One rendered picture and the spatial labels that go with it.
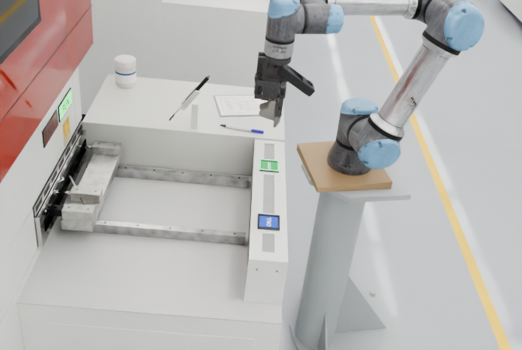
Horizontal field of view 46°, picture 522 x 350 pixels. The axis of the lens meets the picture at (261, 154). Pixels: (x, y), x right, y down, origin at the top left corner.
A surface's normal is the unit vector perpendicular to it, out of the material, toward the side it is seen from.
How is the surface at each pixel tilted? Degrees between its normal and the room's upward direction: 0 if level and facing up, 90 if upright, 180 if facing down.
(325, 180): 3
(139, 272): 0
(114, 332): 90
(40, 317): 90
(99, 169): 0
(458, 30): 85
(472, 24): 85
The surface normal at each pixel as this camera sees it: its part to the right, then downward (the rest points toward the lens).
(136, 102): 0.10, -0.84
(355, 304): 0.21, 0.54
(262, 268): -0.02, 0.53
